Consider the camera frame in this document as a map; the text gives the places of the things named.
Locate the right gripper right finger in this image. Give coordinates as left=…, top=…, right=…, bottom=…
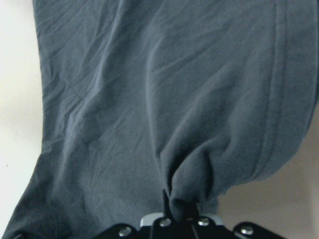
left=190, top=200, right=200, bottom=219

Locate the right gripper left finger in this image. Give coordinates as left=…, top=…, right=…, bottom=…
left=162, top=189, right=174, bottom=221

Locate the black printed t-shirt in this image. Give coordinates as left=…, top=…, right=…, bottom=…
left=3, top=0, right=319, bottom=239

